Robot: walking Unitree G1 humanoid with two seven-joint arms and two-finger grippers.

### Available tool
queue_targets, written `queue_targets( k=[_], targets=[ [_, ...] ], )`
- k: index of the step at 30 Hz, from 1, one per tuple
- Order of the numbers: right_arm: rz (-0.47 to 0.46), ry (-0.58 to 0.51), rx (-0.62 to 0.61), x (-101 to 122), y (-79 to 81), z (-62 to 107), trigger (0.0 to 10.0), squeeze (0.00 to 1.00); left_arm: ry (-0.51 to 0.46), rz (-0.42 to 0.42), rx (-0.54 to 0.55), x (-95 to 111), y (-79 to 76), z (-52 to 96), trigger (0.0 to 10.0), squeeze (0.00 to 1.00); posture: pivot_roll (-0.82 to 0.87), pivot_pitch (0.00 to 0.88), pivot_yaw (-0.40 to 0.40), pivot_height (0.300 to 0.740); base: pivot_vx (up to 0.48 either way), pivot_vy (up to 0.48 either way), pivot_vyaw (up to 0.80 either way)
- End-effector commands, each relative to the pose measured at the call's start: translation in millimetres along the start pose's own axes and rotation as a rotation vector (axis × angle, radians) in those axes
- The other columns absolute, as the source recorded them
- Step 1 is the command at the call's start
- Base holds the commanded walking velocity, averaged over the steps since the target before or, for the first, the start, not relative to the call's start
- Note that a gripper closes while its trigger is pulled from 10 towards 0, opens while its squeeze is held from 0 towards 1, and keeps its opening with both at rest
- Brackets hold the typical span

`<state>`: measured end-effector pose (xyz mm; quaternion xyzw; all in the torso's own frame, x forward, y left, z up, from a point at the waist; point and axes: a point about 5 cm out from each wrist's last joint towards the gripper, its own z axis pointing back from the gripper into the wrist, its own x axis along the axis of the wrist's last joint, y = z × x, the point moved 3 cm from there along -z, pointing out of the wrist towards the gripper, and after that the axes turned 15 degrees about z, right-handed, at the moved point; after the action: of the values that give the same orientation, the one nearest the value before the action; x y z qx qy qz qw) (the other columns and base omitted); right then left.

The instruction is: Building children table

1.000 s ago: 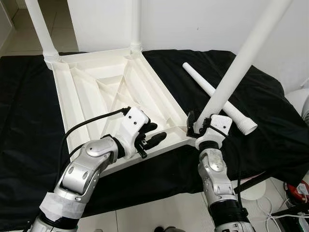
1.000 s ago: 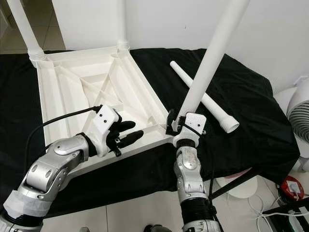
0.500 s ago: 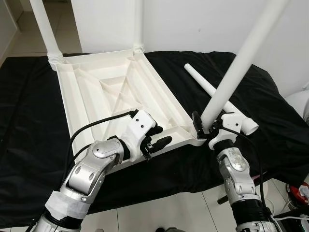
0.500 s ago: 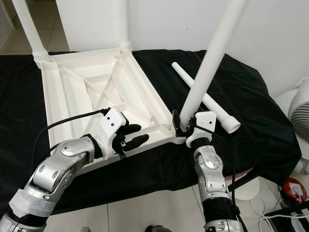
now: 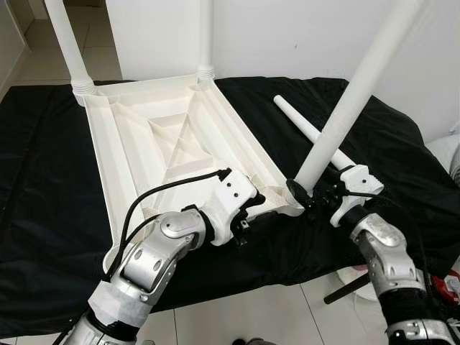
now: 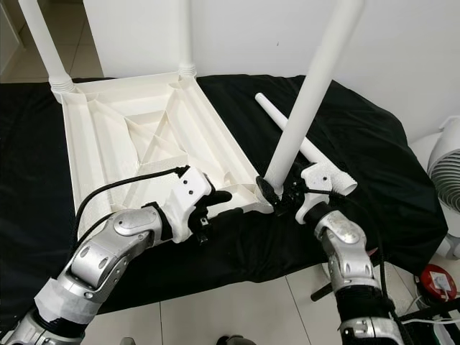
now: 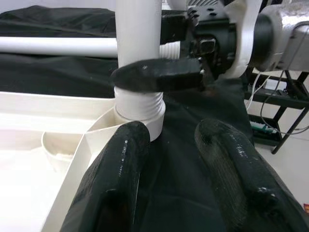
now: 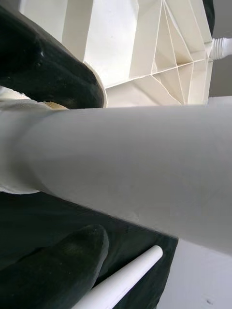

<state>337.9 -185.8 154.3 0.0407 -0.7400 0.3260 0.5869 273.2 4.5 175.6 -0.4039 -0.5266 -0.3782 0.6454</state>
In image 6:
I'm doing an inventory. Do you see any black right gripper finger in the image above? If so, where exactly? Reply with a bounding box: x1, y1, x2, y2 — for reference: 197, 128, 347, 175
255, 176, 279, 211

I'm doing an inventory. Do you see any red round device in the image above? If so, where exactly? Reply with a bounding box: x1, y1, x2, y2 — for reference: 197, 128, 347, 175
420, 264, 459, 303

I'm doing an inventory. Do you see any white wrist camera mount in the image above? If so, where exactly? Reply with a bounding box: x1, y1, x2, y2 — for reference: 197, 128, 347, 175
296, 164, 336, 226
164, 165, 217, 242

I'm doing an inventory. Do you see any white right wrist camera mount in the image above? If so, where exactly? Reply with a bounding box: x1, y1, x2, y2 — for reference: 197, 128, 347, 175
296, 164, 336, 226

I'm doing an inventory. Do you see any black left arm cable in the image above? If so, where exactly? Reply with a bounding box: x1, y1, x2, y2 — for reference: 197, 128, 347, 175
73, 165, 192, 247

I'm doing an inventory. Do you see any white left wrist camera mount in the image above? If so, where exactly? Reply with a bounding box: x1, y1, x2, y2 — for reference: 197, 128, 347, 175
164, 165, 217, 242

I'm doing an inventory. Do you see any black table cloth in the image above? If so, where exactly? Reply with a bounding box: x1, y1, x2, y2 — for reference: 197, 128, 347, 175
0, 72, 451, 333

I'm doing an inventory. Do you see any white plastic ribbed table top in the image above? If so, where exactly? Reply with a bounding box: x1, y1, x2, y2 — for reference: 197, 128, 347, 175
52, 70, 275, 242

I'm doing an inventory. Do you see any dark robot right foot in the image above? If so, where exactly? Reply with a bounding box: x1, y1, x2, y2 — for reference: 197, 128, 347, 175
216, 336, 252, 345

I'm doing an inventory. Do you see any white floor cable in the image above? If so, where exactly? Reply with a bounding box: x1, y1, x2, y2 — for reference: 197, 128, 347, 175
399, 298, 460, 342

